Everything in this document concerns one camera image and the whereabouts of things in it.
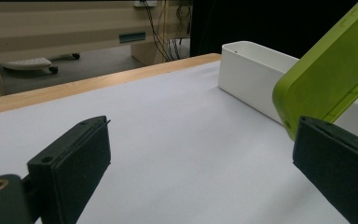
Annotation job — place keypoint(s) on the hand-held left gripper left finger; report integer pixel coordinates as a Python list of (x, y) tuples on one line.
[(71, 168)]

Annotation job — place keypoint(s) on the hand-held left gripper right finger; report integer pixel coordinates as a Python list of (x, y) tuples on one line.
[(338, 161)]

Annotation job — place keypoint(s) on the green phone case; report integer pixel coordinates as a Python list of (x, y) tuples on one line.
[(326, 77)]

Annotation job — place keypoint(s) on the white plastic storage box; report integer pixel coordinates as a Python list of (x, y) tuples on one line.
[(248, 74)]

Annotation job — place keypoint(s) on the white chair base with casters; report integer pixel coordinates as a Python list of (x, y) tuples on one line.
[(31, 63)]

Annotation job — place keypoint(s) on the white table cover sheet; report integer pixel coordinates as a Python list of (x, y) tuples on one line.
[(183, 140)]

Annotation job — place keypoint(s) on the light wooden desk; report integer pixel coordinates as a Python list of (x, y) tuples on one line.
[(59, 28)]

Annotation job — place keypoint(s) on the black curtain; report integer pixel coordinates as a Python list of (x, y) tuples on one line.
[(261, 21)]

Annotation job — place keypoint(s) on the white power strip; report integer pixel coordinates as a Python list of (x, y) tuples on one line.
[(145, 3)]

